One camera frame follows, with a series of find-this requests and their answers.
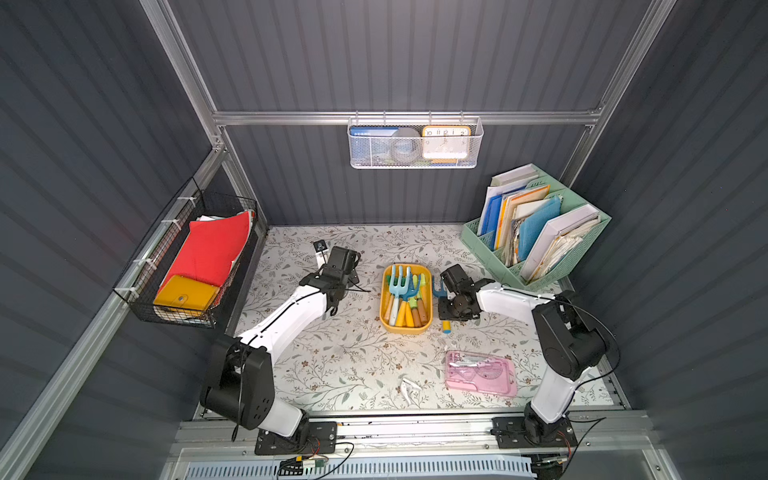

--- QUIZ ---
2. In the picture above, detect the blue rake yellow handle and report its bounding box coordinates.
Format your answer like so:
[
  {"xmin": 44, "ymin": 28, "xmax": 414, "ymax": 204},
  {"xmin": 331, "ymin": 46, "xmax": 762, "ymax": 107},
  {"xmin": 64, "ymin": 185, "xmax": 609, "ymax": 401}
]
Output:
[
  {"xmin": 395, "ymin": 275, "xmax": 419, "ymax": 328},
  {"xmin": 432, "ymin": 276, "xmax": 452, "ymax": 334}
]

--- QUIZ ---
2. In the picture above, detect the light blue hand rake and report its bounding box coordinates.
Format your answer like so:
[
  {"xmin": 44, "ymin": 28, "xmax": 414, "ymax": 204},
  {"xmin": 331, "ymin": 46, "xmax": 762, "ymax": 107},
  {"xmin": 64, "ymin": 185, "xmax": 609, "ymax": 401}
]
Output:
[{"xmin": 389, "ymin": 264, "xmax": 411, "ymax": 326}]

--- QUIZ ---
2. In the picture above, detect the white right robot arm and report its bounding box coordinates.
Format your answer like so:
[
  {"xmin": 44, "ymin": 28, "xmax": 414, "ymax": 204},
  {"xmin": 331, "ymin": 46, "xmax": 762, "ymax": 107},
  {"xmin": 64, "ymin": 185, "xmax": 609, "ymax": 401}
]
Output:
[{"xmin": 438, "ymin": 264, "xmax": 620, "ymax": 429}]

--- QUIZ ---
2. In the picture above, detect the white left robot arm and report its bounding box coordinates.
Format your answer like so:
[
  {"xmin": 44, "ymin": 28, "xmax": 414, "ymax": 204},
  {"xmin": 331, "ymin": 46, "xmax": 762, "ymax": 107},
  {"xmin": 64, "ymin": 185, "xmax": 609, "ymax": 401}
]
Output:
[{"xmin": 200, "ymin": 241, "xmax": 360, "ymax": 446}]

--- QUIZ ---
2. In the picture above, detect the yellow plastic storage box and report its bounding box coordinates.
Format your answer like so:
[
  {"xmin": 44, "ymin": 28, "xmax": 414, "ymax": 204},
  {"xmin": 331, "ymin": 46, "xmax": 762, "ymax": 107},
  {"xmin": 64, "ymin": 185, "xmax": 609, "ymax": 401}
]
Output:
[{"xmin": 379, "ymin": 263, "xmax": 435, "ymax": 335}]

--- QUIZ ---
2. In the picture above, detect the blue box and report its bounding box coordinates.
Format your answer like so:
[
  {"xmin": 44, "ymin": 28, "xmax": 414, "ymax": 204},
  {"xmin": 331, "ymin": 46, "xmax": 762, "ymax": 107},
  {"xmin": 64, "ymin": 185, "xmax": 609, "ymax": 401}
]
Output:
[{"xmin": 348, "ymin": 126, "xmax": 398, "ymax": 169}]

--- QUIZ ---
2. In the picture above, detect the green plastic file organizer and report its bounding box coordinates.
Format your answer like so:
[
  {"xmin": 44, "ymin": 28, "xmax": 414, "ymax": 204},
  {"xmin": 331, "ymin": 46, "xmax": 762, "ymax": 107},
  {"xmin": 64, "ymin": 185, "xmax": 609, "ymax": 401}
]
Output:
[{"xmin": 461, "ymin": 164, "xmax": 611, "ymax": 291}]

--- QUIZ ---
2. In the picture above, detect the pink plastic pencil case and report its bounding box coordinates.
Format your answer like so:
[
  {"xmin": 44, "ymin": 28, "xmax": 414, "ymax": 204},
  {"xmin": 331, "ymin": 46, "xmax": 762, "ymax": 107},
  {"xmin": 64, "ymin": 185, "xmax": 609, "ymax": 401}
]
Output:
[{"xmin": 445, "ymin": 350, "xmax": 518, "ymax": 397}]

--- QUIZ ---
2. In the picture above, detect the blue folder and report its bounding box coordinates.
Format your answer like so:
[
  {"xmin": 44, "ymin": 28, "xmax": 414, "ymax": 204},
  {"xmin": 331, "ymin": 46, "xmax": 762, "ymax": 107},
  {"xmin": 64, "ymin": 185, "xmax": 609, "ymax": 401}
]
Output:
[{"xmin": 478, "ymin": 190, "xmax": 521, "ymax": 235}]

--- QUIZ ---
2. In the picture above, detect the white paper scrap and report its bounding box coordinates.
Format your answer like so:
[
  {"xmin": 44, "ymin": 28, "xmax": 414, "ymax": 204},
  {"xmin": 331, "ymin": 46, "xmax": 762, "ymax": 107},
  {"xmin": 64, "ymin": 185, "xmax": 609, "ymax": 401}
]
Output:
[{"xmin": 399, "ymin": 377, "xmax": 422, "ymax": 406}]

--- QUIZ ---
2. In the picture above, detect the teal folder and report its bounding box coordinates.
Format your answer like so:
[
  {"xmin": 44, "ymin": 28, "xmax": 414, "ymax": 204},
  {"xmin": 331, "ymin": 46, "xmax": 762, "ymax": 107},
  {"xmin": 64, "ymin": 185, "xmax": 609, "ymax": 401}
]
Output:
[{"xmin": 516, "ymin": 196, "xmax": 562, "ymax": 263}]

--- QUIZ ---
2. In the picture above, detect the stack of magazines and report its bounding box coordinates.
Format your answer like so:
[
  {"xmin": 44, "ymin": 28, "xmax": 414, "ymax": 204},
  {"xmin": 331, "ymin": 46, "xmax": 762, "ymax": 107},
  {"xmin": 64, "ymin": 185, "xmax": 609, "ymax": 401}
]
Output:
[{"xmin": 502, "ymin": 199, "xmax": 547, "ymax": 267}]

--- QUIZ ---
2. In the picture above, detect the orange yellow book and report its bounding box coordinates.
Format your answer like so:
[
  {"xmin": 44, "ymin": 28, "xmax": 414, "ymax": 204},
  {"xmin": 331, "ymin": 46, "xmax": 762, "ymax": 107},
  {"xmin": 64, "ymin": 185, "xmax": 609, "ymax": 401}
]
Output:
[{"xmin": 494, "ymin": 184, "xmax": 550, "ymax": 250}]

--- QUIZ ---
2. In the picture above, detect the white binder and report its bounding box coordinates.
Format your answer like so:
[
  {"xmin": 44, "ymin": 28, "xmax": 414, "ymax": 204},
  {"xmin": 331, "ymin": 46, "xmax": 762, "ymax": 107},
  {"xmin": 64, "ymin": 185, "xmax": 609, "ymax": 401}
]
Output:
[{"xmin": 520, "ymin": 204, "xmax": 600, "ymax": 282}]

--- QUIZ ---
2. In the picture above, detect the red folder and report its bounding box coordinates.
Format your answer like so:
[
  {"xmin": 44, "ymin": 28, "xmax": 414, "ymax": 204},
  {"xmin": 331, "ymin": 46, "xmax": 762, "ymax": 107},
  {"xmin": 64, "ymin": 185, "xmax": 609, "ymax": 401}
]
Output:
[{"xmin": 161, "ymin": 210, "xmax": 254, "ymax": 287}]

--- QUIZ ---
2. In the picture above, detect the grey tape roll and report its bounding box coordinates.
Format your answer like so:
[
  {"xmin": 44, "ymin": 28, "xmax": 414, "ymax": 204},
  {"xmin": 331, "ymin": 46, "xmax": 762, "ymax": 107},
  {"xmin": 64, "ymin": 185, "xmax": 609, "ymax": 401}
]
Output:
[{"xmin": 390, "ymin": 127, "xmax": 422, "ymax": 164}]

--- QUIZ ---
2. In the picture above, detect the yellow white clock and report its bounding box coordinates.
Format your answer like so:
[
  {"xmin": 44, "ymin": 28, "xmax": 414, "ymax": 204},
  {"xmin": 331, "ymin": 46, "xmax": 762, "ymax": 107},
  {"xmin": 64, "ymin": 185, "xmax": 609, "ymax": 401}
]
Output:
[{"xmin": 422, "ymin": 125, "xmax": 472, "ymax": 162}]

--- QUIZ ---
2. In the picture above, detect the yellow case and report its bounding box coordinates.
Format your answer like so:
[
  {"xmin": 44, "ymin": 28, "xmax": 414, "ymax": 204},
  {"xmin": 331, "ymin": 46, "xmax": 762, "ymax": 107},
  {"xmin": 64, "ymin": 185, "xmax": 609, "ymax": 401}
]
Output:
[{"xmin": 154, "ymin": 275, "xmax": 219, "ymax": 311}]

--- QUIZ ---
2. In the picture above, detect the lime rake wooden handle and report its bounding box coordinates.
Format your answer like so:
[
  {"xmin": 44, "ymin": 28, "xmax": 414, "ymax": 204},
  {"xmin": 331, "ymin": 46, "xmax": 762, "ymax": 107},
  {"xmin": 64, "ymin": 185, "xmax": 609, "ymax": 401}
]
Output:
[{"xmin": 414, "ymin": 274, "xmax": 427, "ymax": 327}]

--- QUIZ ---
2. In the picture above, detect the white wire wall basket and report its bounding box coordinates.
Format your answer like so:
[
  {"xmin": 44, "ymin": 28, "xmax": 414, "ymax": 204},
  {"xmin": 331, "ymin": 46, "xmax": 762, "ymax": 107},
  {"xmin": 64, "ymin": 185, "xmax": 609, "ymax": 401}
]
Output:
[{"xmin": 347, "ymin": 114, "xmax": 484, "ymax": 170}]

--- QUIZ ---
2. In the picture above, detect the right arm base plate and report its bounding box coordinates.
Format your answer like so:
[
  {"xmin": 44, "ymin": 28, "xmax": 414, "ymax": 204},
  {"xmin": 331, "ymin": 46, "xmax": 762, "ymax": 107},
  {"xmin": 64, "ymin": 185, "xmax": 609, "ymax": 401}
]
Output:
[{"xmin": 490, "ymin": 417, "xmax": 578, "ymax": 449}]

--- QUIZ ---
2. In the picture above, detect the black wire wall basket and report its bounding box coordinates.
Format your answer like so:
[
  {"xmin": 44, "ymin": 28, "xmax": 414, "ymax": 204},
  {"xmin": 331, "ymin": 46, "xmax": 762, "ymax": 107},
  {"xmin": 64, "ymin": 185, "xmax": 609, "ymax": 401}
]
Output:
[{"xmin": 113, "ymin": 185, "xmax": 258, "ymax": 328}]

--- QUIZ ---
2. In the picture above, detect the white vented rail cover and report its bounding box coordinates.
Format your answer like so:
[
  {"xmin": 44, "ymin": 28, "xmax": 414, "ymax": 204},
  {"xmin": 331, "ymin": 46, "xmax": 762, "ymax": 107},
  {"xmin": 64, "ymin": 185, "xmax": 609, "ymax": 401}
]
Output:
[{"xmin": 176, "ymin": 454, "xmax": 537, "ymax": 479}]

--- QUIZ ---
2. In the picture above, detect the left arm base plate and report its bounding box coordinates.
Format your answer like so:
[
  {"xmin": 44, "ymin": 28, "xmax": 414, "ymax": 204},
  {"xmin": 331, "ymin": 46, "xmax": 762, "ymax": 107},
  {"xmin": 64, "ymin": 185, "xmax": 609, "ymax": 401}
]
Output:
[{"xmin": 254, "ymin": 421, "xmax": 338, "ymax": 456}]

